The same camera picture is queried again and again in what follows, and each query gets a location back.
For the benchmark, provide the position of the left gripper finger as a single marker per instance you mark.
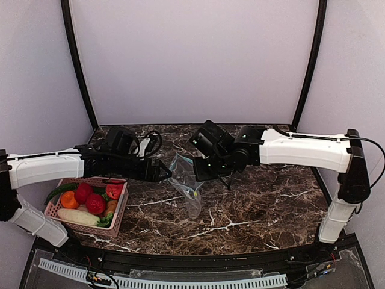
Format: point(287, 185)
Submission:
point(164, 176)
point(163, 169)

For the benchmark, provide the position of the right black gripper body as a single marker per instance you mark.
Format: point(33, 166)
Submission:
point(205, 168)

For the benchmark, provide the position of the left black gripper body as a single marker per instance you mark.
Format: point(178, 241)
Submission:
point(153, 170)

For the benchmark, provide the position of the clear zip bag blue zipper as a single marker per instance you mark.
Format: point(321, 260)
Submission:
point(184, 181)

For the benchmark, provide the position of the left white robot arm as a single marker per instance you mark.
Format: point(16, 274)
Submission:
point(121, 153)

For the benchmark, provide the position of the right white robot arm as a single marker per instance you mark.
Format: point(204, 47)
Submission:
point(223, 155)

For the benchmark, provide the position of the red toy tomato right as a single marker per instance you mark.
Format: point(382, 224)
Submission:
point(114, 191)

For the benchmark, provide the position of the brown toy potato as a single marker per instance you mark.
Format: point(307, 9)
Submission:
point(111, 207)

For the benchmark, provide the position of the pink perforated plastic basket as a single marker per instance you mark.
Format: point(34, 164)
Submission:
point(98, 184)

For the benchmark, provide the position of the red toy fruit front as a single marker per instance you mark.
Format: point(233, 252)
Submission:
point(95, 204)

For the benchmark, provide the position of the red toy fruit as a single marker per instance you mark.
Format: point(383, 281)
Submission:
point(82, 193)
point(95, 204)

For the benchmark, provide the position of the green toy leafy vegetable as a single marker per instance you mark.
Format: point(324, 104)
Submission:
point(106, 221)

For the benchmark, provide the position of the red toy fruit left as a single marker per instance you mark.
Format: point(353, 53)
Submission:
point(82, 193)

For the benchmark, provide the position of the green toy chili pepper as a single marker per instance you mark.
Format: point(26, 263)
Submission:
point(59, 190)

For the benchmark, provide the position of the white toy radish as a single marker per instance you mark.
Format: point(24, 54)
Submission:
point(78, 216)

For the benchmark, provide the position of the orange toy fruit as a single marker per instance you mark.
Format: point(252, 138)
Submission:
point(68, 200)

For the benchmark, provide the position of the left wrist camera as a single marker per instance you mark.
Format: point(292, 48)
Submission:
point(149, 145)

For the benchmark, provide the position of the white slotted cable duct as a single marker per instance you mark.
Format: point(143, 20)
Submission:
point(153, 279)

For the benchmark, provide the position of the black front rail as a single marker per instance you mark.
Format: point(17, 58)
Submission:
point(292, 261)

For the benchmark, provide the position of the left black frame post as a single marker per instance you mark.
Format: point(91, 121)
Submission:
point(76, 62)

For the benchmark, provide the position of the black frame post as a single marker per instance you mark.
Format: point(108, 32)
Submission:
point(76, 62)
point(313, 56)

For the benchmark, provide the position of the right black frame post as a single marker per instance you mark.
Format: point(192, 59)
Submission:
point(313, 56)

